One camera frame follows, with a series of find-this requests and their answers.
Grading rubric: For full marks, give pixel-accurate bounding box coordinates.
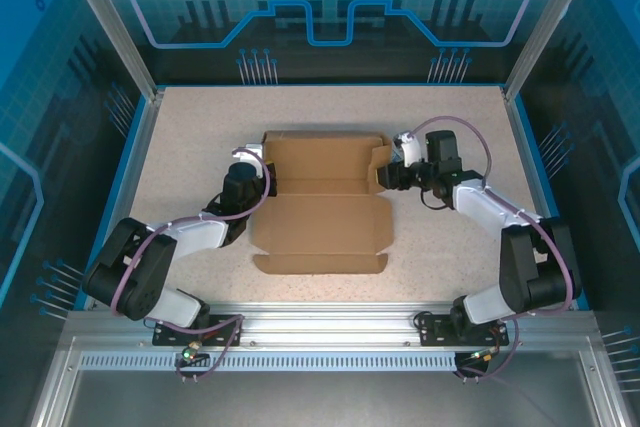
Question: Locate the brown cardboard box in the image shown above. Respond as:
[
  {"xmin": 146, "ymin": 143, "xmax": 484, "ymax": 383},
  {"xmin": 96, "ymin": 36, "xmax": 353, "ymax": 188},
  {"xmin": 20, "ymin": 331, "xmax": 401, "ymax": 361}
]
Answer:
[{"xmin": 248, "ymin": 129, "xmax": 396, "ymax": 276}]

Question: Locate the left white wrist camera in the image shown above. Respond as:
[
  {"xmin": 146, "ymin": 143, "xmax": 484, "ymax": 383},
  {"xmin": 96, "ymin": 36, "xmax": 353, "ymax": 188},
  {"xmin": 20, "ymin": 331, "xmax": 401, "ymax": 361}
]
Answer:
[{"xmin": 232, "ymin": 144, "xmax": 265, "ymax": 164}]

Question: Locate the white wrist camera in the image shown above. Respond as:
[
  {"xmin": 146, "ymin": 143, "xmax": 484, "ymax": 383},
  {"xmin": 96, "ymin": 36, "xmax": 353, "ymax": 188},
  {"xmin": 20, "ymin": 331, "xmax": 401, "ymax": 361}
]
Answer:
[
  {"xmin": 232, "ymin": 144, "xmax": 265, "ymax": 164},
  {"xmin": 392, "ymin": 129, "xmax": 426, "ymax": 168}
]

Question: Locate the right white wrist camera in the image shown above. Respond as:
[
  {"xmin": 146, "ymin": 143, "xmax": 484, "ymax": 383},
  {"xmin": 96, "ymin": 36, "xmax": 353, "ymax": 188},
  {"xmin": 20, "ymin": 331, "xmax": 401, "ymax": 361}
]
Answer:
[{"xmin": 392, "ymin": 129, "xmax": 426, "ymax": 168}]

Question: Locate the right aluminium side rail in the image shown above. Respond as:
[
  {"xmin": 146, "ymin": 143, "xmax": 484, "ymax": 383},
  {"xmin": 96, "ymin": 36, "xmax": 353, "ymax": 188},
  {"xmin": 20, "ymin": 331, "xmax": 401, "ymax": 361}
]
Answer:
[{"xmin": 502, "ymin": 86, "xmax": 574, "ymax": 311}]

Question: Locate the aluminium side rail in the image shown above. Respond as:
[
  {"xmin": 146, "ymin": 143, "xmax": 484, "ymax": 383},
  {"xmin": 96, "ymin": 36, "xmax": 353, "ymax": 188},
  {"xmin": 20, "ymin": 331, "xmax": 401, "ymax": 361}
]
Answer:
[
  {"xmin": 502, "ymin": 86, "xmax": 574, "ymax": 311},
  {"xmin": 82, "ymin": 88, "xmax": 166, "ymax": 311}
]

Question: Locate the left aluminium side rail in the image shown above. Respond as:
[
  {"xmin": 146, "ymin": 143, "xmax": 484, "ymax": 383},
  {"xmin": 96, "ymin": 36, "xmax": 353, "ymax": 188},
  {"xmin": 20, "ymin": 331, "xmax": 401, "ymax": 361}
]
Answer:
[{"xmin": 82, "ymin": 88, "xmax": 166, "ymax": 311}]

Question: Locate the aluminium mounting rail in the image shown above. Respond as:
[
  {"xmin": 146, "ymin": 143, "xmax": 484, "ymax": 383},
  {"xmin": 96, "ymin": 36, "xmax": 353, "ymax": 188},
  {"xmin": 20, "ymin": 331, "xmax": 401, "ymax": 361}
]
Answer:
[{"xmin": 64, "ymin": 301, "xmax": 601, "ymax": 348}]

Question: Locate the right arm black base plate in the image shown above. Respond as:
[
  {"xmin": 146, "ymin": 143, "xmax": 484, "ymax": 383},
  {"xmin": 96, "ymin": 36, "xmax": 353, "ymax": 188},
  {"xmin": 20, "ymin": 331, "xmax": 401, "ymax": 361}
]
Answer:
[{"xmin": 414, "ymin": 311, "xmax": 511, "ymax": 347}]

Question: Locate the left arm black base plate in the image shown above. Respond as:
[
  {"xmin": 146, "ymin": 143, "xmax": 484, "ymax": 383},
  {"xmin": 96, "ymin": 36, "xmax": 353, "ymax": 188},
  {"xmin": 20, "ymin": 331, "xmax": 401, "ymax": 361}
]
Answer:
[{"xmin": 151, "ymin": 313, "xmax": 245, "ymax": 348}]

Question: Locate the slotted grey cable duct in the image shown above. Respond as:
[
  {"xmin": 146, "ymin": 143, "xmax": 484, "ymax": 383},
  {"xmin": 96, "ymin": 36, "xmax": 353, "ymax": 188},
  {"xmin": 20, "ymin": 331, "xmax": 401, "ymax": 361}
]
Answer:
[{"xmin": 78, "ymin": 351, "xmax": 460, "ymax": 374}]

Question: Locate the right aluminium frame post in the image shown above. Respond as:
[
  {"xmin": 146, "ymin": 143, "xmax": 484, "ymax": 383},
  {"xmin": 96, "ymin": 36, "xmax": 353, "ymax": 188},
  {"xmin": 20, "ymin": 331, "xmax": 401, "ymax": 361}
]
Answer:
[{"xmin": 501, "ymin": 0, "xmax": 605, "ymax": 103}]

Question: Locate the aluminium frame post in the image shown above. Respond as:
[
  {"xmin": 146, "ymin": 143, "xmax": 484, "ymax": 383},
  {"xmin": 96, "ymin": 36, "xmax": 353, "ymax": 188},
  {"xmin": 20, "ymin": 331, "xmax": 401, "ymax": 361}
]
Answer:
[
  {"xmin": 501, "ymin": 0, "xmax": 605, "ymax": 103},
  {"xmin": 54, "ymin": 0, "xmax": 167, "ymax": 102}
]

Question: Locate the left aluminium frame post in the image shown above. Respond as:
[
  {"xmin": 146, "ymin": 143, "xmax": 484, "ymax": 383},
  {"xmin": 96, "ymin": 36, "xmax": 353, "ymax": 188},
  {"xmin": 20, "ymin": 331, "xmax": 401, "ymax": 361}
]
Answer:
[{"xmin": 54, "ymin": 0, "xmax": 167, "ymax": 102}]

